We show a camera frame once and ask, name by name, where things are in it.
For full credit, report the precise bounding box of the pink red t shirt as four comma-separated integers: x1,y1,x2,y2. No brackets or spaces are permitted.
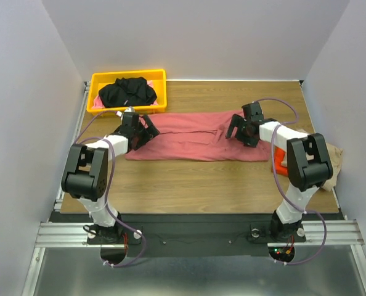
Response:
125,110,270,162

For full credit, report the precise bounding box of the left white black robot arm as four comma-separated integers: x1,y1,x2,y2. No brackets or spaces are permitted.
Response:
61,109,160,244

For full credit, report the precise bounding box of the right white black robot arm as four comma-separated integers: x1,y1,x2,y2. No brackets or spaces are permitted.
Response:
226,102,333,241

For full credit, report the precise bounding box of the folded orange t shirt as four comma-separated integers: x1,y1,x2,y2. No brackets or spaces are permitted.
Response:
272,147,288,176

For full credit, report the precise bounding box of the black t shirt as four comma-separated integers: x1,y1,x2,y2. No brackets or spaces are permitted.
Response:
98,76,158,109

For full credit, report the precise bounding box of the light pink t shirt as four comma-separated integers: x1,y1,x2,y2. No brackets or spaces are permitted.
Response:
92,80,159,109

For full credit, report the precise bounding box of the yellow plastic bin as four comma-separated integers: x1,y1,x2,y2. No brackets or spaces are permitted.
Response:
86,69,167,115

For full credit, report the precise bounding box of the folded beige t shirt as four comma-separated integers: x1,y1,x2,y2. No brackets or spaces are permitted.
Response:
281,133,343,192

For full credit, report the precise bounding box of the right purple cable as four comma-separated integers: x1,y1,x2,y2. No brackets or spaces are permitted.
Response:
252,97,327,266

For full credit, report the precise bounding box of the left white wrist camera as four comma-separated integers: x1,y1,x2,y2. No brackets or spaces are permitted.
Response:
116,106,136,118

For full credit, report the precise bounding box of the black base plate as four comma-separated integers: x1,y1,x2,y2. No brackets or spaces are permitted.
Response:
52,212,307,258

